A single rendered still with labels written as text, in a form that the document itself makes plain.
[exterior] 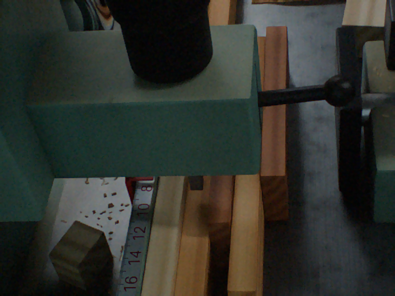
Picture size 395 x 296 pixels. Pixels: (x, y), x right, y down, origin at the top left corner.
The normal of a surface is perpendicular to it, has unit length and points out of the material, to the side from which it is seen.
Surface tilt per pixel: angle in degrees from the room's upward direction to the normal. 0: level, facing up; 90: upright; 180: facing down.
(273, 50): 0
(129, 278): 0
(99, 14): 89
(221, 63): 0
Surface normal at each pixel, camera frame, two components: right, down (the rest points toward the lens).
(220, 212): -0.13, -0.67
